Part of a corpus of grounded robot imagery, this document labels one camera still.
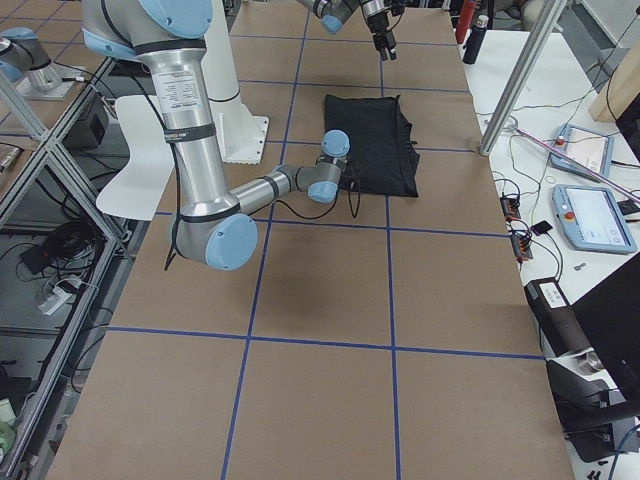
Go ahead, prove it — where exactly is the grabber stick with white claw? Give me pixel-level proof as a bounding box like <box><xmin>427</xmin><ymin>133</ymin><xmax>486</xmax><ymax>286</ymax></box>
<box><xmin>504</xmin><ymin>117</ymin><xmax>640</xmax><ymax>204</ymax></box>

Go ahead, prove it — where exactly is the black water bottle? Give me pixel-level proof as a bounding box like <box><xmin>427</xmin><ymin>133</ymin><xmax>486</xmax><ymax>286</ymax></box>
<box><xmin>462</xmin><ymin>15</ymin><xmax>489</xmax><ymax>65</ymax></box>

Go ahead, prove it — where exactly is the black monitor stand device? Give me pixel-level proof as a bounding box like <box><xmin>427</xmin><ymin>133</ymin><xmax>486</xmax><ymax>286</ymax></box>
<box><xmin>546</xmin><ymin>255</ymin><xmax>639</xmax><ymax>462</ymax></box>

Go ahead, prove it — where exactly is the aluminium frame post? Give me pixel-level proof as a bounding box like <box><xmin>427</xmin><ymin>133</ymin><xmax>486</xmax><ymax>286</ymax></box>
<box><xmin>479</xmin><ymin>0</ymin><xmax>566</xmax><ymax>156</ymax></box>

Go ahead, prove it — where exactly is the black graphic t-shirt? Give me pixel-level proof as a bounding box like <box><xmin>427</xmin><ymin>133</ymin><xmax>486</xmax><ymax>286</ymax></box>
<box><xmin>324</xmin><ymin>94</ymin><xmax>420</xmax><ymax>198</ymax></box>

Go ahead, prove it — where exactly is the red cylinder bottle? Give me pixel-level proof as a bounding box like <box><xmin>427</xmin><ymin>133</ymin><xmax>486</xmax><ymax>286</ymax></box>
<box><xmin>456</xmin><ymin>0</ymin><xmax>476</xmax><ymax>34</ymax></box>

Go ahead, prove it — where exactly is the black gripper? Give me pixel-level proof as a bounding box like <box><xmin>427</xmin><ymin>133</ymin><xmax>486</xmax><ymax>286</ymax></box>
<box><xmin>365</xmin><ymin>14</ymin><xmax>397</xmax><ymax>61</ymax></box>

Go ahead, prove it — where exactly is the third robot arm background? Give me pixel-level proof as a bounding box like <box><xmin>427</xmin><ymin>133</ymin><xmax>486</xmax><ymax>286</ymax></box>
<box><xmin>1</xmin><ymin>27</ymin><xmax>72</xmax><ymax>101</ymax></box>

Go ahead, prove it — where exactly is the blue teach pendant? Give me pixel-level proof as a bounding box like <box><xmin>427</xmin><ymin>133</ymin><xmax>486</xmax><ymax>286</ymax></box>
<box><xmin>552</xmin><ymin>124</ymin><xmax>614</xmax><ymax>177</ymax></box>
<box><xmin>551</xmin><ymin>184</ymin><xmax>637</xmax><ymax>255</ymax></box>

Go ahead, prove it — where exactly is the near blue teach pendant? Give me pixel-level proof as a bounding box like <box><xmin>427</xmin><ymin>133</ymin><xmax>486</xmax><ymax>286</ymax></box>
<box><xmin>551</xmin><ymin>184</ymin><xmax>637</xmax><ymax>255</ymax></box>

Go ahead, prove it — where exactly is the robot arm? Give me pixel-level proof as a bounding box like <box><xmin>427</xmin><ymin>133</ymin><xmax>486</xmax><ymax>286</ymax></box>
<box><xmin>298</xmin><ymin>0</ymin><xmax>406</xmax><ymax>61</ymax></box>
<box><xmin>82</xmin><ymin>1</ymin><xmax>350</xmax><ymax>271</ymax></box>

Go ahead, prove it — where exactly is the black label printer box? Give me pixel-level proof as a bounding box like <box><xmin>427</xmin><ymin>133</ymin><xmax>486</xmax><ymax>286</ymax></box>
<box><xmin>524</xmin><ymin>277</ymin><xmax>591</xmax><ymax>355</ymax></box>

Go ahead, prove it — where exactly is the white plastic chair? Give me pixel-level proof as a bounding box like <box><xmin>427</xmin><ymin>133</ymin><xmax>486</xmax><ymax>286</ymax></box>
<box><xmin>96</xmin><ymin>95</ymin><xmax>173</xmax><ymax>221</ymax></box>

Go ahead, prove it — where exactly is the far blue teach pendant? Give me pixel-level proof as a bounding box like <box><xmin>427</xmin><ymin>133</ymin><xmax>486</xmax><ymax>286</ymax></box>
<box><xmin>552</xmin><ymin>124</ymin><xmax>614</xmax><ymax>177</ymax></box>

